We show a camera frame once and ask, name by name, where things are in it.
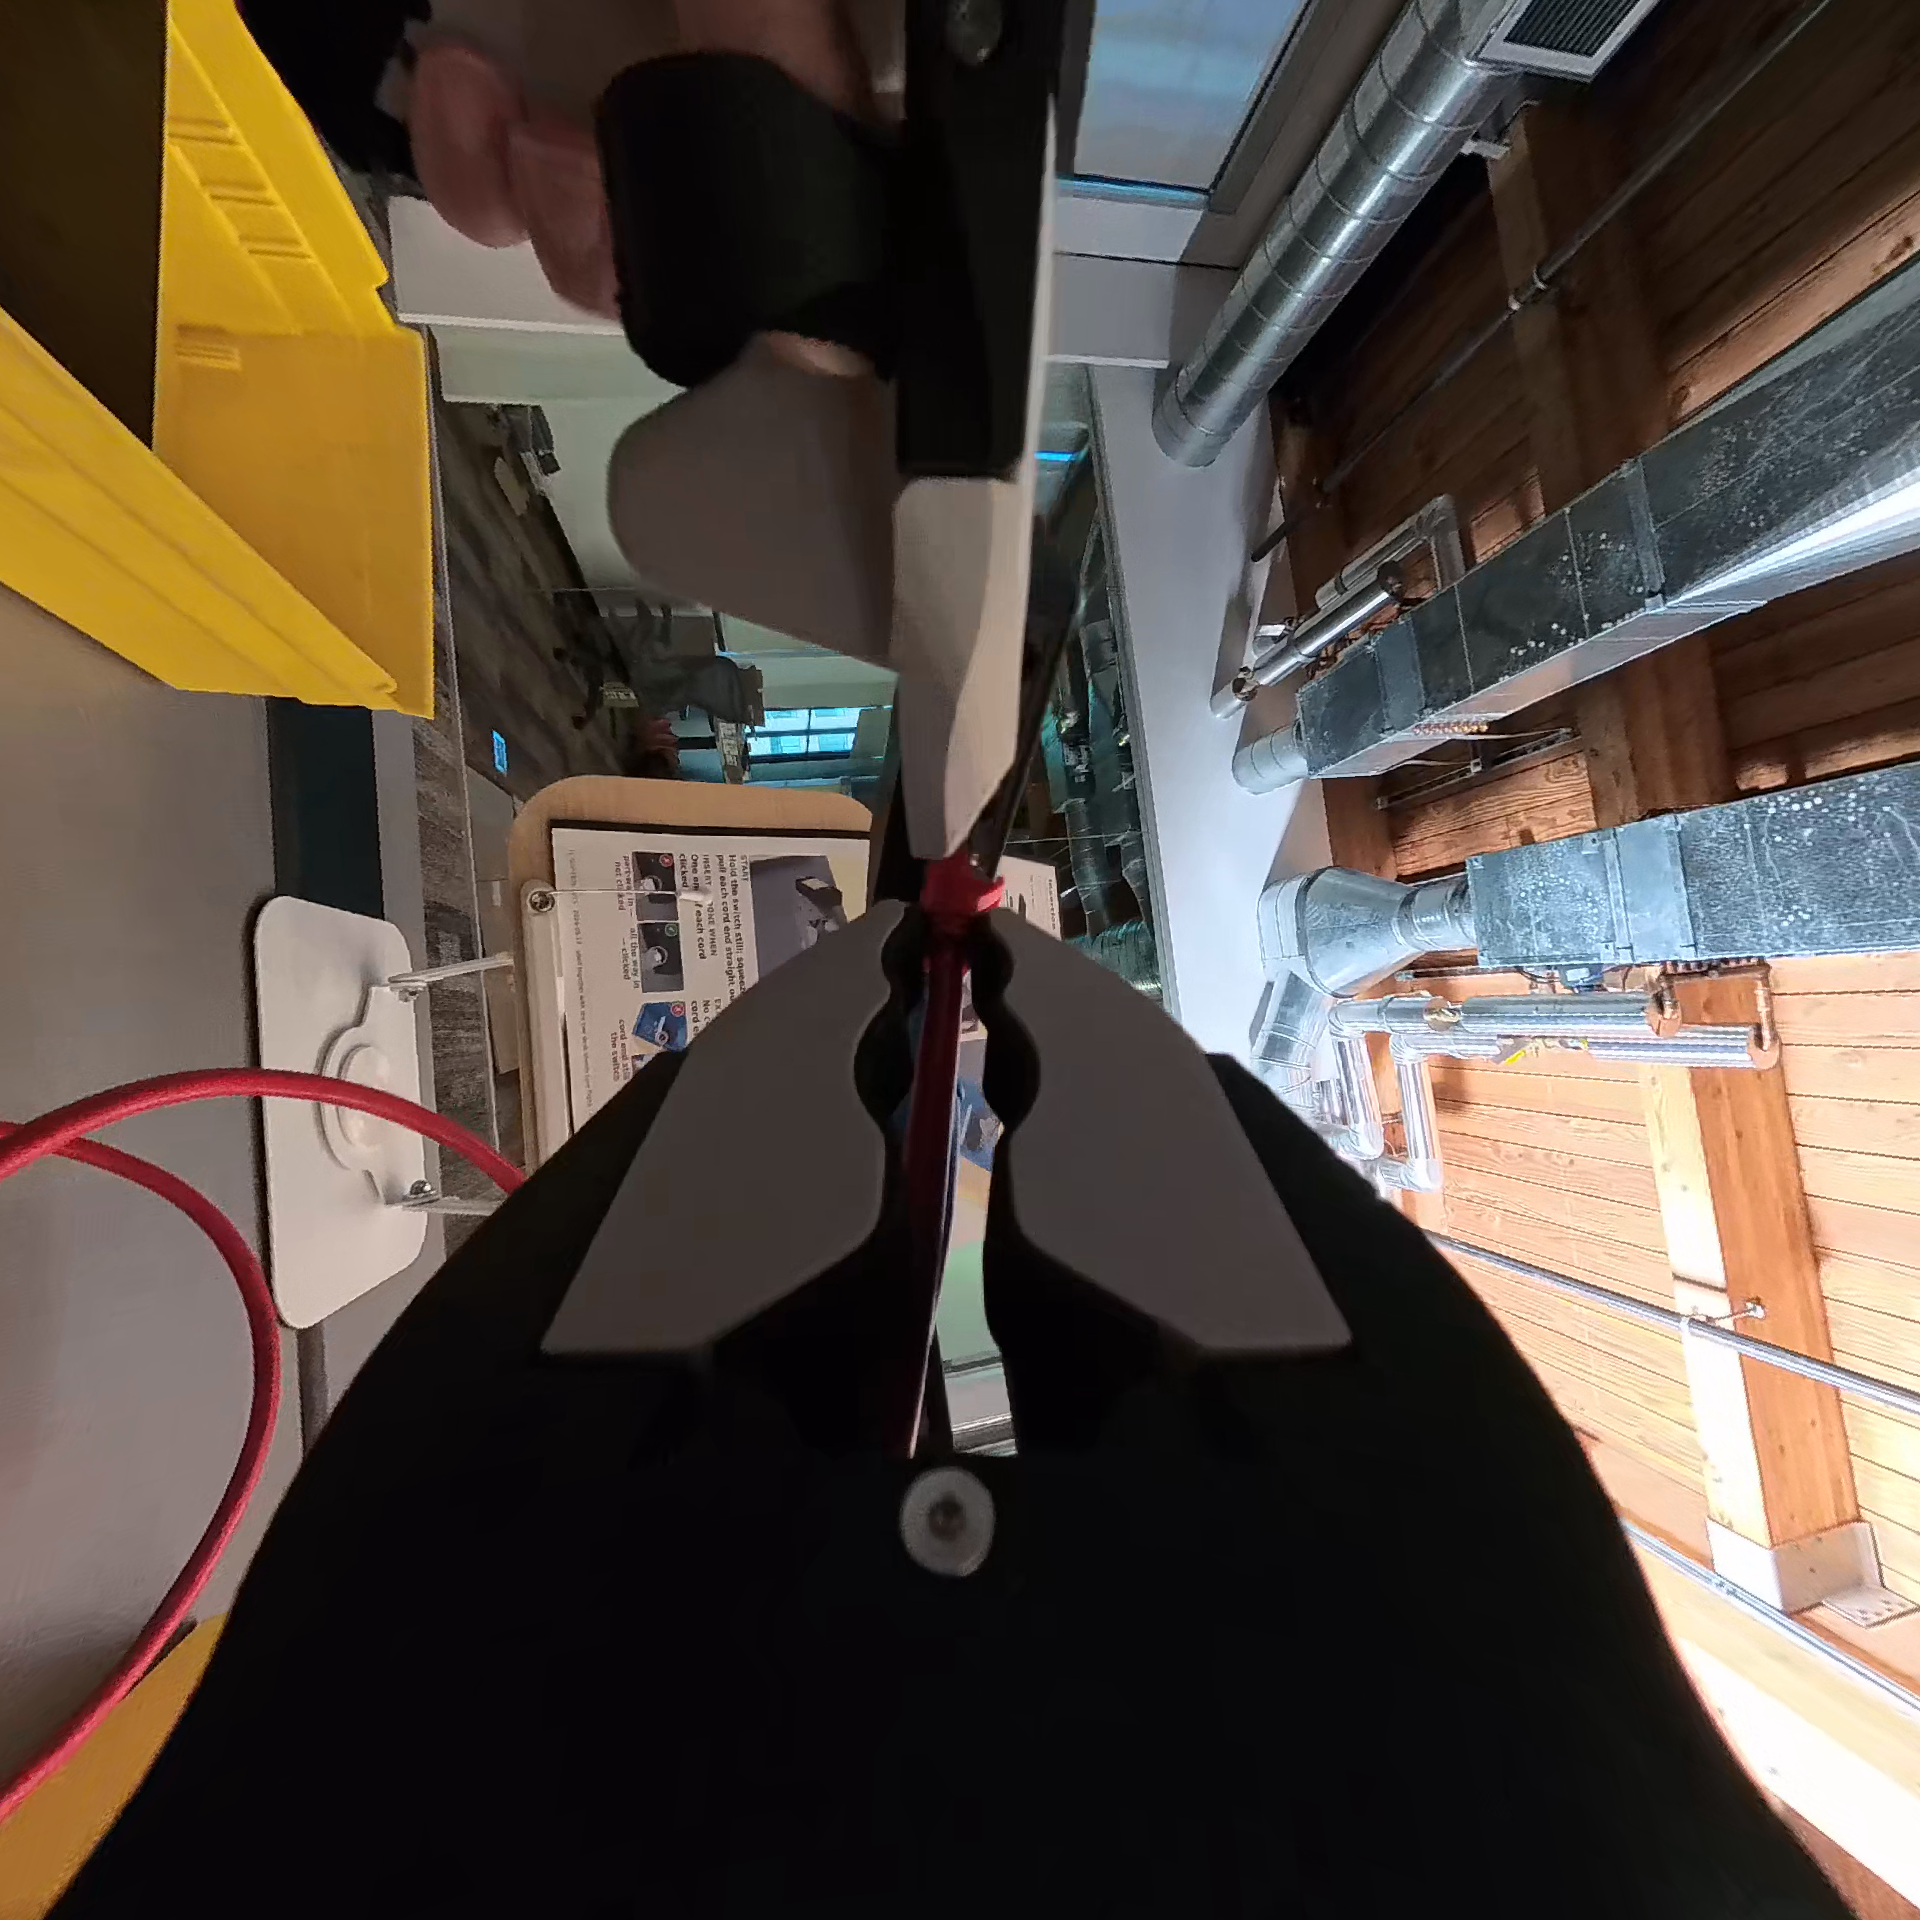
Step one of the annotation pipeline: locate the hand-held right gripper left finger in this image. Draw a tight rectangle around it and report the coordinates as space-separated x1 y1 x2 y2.
540 904 917 1382

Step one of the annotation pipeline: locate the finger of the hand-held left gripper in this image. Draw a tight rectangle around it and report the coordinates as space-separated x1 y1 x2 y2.
890 459 1047 887

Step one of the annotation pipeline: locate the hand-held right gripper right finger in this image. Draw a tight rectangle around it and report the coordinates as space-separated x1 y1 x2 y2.
994 904 1360 1375

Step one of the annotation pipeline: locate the red ethernet cable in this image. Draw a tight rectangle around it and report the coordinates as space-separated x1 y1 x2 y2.
0 858 997 1818

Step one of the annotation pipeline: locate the yellow plastic bin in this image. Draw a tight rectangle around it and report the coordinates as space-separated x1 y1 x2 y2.
0 1614 226 1920
0 0 443 724

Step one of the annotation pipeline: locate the person's left hand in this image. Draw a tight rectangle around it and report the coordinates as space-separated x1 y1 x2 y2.
400 0 904 322

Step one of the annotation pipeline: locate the printed instruction sheet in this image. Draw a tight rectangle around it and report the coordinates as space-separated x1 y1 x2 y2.
548 829 1067 1138

